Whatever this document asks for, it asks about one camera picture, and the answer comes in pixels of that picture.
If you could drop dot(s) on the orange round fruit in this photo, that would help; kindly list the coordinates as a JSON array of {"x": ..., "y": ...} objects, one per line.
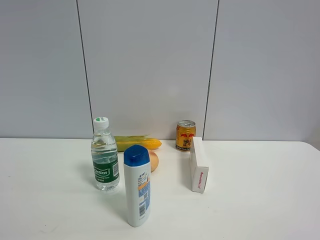
[{"x": 154, "y": 160}]

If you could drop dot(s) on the gold energy drink can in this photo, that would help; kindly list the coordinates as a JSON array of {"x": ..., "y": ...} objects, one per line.
[{"x": 185, "y": 131}]

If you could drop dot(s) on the white shampoo bottle blue cap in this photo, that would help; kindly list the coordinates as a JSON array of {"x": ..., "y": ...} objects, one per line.
[{"x": 137, "y": 173}]

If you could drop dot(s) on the yellow corn cob green husk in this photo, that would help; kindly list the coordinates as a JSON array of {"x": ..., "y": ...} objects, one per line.
[{"x": 124, "y": 142}]

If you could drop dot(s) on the white rectangular carton box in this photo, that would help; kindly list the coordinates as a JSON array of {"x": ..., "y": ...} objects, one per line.
[{"x": 199, "y": 165}]

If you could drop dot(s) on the clear water bottle green label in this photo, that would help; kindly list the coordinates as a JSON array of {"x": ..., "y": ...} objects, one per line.
[{"x": 104, "y": 154}]

